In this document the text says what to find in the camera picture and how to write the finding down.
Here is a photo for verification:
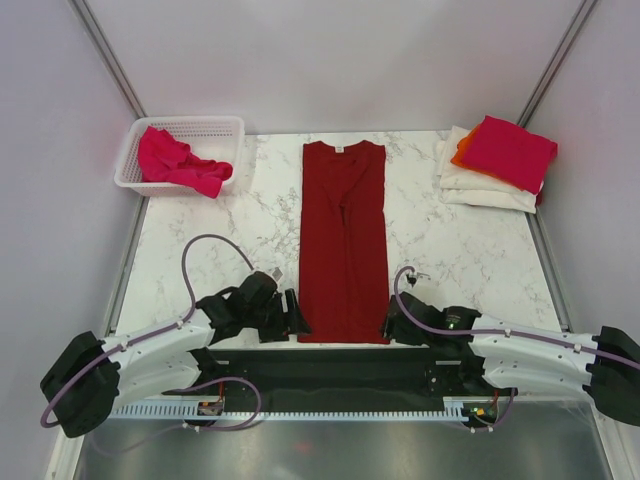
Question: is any white plastic basket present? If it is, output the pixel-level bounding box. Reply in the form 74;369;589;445
114;116;245;199

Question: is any folded cream t shirt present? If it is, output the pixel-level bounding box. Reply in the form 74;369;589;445
434;126;536;213

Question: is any folded orange t shirt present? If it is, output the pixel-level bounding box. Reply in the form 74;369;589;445
450;125;497;178

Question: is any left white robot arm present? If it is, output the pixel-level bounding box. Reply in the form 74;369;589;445
40;271;312;438

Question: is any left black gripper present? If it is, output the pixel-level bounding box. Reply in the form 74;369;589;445
244;288;310;343

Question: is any dark red t shirt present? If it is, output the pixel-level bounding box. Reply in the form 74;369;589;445
299;141;390;344

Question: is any folded pink t shirt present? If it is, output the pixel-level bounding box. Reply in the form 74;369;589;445
464;116;558;195

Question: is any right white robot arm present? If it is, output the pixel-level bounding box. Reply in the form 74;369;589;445
382;292;639;426

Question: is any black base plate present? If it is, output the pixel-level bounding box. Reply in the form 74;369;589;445
186;346;510;410

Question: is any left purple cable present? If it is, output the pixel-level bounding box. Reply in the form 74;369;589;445
40;233;266;456

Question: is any white slotted cable duct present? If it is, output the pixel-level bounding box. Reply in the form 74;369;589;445
110;397;496;422

